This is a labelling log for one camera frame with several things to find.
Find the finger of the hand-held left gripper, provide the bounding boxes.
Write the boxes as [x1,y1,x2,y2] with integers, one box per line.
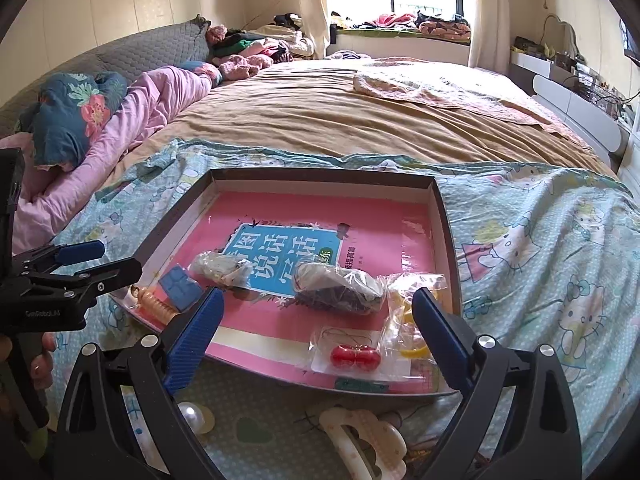
[12,239,107,275]
[24,257,144,307]

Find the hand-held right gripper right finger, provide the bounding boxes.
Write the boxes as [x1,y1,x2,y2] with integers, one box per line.
[411,287,586,480]

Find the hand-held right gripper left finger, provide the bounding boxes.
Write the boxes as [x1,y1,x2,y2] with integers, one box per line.
[52,287,226,480]

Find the orange spiral hair tie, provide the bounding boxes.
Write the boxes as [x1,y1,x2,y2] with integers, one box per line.
[129,285,181,324]

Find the bagged yellow hoop rings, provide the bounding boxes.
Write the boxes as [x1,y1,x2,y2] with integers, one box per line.
[380,272,449,377]

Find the small blue box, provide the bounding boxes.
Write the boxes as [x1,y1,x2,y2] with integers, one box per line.
[159,266,204,314]

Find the pearl hair clip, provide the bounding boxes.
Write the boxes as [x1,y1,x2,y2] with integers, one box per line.
[175,400,219,439]

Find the bagged cream spiral hair ties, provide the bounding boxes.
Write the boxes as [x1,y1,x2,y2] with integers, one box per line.
[190,251,254,292]

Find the bagged red cherry earrings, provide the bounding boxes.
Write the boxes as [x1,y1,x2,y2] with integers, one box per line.
[309,327,389,379]

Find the shallow dark cardboard box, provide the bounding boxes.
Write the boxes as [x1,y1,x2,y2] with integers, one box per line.
[107,167,464,404]

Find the white hair claw clip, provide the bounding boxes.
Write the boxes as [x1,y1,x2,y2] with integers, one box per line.
[319,406,409,480]

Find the bagged dark brown bracelet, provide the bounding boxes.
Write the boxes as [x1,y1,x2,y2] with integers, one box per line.
[292,261,389,317]

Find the person's left hand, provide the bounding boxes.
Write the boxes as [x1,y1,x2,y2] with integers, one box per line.
[29,332,59,392]

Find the light blue cartoon cat bedsheet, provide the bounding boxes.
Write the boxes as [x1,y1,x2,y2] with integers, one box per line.
[15,137,640,480]

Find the dark blue floral pillow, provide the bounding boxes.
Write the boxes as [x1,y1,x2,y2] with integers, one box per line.
[17,71,129,167]

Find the pink book with blue label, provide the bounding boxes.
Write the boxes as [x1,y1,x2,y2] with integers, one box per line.
[150,191,441,394]

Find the pink duvet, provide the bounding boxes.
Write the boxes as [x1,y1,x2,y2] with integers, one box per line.
[0,65,214,256]

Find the grey quilted headboard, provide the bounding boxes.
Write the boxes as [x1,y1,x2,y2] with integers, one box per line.
[0,17,214,127]

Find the pale floral cloth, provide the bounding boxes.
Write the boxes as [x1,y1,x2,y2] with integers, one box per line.
[352,62,577,129]

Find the white drawer cabinet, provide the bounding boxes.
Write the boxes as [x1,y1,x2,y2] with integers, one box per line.
[619,120,640,191]

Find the tan blanket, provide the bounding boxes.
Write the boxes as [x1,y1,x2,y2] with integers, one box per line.
[122,57,619,181]

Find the pile of clothes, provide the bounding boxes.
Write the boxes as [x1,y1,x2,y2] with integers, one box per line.
[205,12,317,82]

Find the white vanity desk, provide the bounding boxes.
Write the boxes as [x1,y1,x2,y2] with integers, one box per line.
[510,47,634,157]

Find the clothes on window seat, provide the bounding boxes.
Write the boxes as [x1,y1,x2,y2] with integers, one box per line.
[332,10,474,44]

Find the wavy edged mirror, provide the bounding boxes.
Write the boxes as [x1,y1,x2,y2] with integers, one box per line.
[542,14,582,61]

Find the cream curtain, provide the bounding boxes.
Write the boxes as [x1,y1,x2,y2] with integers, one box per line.
[467,0,502,69]
[292,0,336,59]

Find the black television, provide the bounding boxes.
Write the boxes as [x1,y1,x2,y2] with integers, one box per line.
[620,17,640,62]

